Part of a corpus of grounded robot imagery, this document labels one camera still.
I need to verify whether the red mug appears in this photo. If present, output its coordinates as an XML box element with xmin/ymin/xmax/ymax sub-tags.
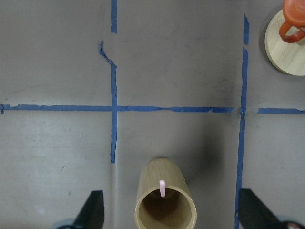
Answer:
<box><xmin>279</xmin><ymin>0</ymin><xmax>305</xmax><ymax>43</ymax></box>

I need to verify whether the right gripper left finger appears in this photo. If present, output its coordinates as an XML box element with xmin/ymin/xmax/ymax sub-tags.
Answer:
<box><xmin>51</xmin><ymin>190</ymin><xmax>105</xmax><ymax>229</ymax></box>

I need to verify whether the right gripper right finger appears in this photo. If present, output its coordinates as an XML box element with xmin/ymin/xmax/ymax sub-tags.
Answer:
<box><xmin>239</xmin><ymin>188</ymin><xmax>305</xmax><ymax>229</ymax></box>

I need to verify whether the wooden mug tree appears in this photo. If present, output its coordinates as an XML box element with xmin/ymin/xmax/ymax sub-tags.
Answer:
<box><xmin>264</xmin><ymin>10</ymin><xmax>305</xmax><ymax>76</ymax></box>

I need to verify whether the pink chopstick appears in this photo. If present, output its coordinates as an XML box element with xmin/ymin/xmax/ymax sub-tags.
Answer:
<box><xmin>159</xmin><ymin>180</ymin><xmax>166</xmax><ymax>198</ymax></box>

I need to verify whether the bamboo cylinder holder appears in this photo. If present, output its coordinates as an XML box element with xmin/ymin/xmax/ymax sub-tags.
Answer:
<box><xmin>134</xmin><ymin>157</ymin><xmax>197</xmax><ymax>229</ymax></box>

